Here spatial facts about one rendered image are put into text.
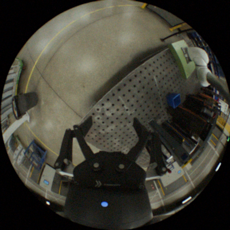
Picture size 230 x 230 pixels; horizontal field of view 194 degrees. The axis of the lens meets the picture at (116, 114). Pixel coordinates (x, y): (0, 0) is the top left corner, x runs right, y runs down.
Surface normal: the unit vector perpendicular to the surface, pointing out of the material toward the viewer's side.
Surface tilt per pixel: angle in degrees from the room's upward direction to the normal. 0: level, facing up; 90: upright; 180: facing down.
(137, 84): 0
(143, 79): 0
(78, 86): 0
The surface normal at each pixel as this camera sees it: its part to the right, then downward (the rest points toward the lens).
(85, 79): 0.11, 0.41
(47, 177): 0.74, -0.64
